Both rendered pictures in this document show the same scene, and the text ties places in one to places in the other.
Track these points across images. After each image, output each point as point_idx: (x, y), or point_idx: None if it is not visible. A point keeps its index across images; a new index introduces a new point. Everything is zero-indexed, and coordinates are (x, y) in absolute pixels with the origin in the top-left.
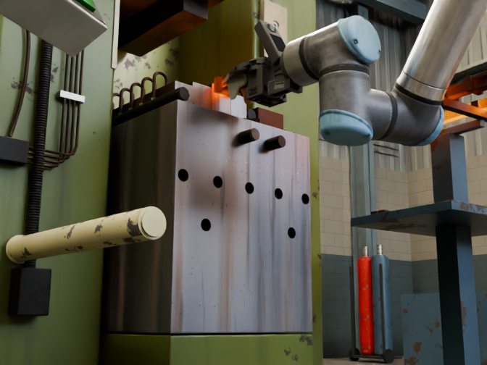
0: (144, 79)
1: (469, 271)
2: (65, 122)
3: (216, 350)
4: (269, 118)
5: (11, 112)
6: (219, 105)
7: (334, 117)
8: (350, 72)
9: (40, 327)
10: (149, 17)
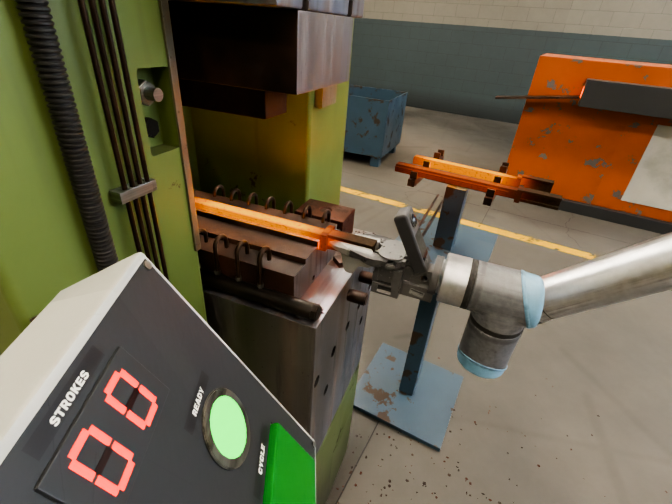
0: (238, 250)
1: None
2: None
3: (325, 442)
4: (347, 224)
5: None
6: (321, 256)
7: (487, 372)
8: (515, 339)
9: None
10: (191, 85)
